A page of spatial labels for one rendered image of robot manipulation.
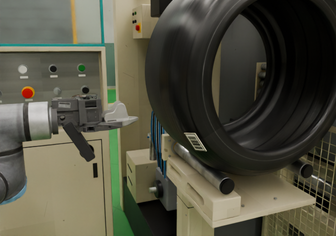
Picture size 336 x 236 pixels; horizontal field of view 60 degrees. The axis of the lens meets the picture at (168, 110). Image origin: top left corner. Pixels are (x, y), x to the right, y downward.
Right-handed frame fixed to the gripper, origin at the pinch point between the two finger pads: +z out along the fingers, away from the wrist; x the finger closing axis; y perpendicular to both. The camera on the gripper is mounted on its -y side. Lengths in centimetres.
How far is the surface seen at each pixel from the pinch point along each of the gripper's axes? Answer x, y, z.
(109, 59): 898, -20, 142
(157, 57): 0.9, 16.7, 7.1
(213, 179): -7.7, -16.7, 20.6
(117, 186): 176, -108, 26
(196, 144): -10.8, -4.7, 13.6
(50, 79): 66, 5, -21
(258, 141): 9, -14, 48
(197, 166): 2.5, -17.0, 20.5
